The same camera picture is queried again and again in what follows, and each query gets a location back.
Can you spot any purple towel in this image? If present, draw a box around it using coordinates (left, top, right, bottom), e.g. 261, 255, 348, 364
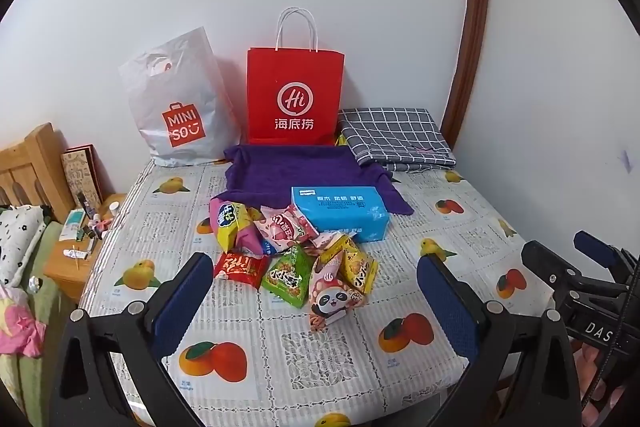
222, 144, 415, 215

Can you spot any person's right hand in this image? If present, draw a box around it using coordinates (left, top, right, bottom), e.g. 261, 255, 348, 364
570, 339, 640, 427

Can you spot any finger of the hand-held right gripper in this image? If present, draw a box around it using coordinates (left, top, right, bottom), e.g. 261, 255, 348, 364
573, 230, 640, 280
521, 240, 628, 294

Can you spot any pink cloth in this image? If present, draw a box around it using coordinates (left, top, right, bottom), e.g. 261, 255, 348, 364
0, 287, 46, 358

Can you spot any white plastic shopping bag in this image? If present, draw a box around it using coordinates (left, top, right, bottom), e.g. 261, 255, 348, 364
118, 27, 242, 168

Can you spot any teal and white box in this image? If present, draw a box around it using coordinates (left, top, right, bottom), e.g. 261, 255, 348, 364
59, 209, 86, 242

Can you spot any blue tissue pack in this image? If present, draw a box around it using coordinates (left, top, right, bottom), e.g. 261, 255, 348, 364
291, 186, 391, 244

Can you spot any green blanket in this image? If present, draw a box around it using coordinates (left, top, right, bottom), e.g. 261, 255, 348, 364
0, 217, 76, 413

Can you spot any grey checked folded cloth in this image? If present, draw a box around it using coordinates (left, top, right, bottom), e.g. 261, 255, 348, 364
336, 108, 457, 172

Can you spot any pink peach snack packet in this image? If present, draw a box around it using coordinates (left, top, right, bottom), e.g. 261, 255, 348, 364
252, 204, 321, 255

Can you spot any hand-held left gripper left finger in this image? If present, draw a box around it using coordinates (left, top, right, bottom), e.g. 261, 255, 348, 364
47, 252, 216, 427

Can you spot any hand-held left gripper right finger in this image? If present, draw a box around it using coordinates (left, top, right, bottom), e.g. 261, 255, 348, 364
416, 253, 583, 427

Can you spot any pink panda snack packet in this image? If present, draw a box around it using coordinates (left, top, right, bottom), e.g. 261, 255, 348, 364
307, 252, 366, 333

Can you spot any brown wooden door frame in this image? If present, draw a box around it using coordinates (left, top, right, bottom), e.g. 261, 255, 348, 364
442, 0, 493, 142

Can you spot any wooden nightstand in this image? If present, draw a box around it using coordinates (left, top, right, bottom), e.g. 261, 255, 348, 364
44, 194, 126, 303

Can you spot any pale pink snack packet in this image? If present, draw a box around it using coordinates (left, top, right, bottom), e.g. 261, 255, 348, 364
305, 231, 358, 258

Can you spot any red paper bag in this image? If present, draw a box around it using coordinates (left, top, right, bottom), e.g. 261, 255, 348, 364
246, 8, 346, 146

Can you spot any green triangular snack packet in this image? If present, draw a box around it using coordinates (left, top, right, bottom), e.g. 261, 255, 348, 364
261, 244, 316, 309

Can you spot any pink and yellow snack packet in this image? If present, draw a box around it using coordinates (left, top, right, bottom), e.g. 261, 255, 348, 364
209, 199, 263, 258

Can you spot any red snack packet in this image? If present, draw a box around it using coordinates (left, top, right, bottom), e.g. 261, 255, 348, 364
214, 252, 271, 290

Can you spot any patterned brown book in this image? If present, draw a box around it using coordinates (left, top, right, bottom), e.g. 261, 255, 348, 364
61, 146, 105, 210

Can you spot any white spotted pillow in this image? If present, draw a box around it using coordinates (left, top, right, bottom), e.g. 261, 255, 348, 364
0, 204, 51, 288

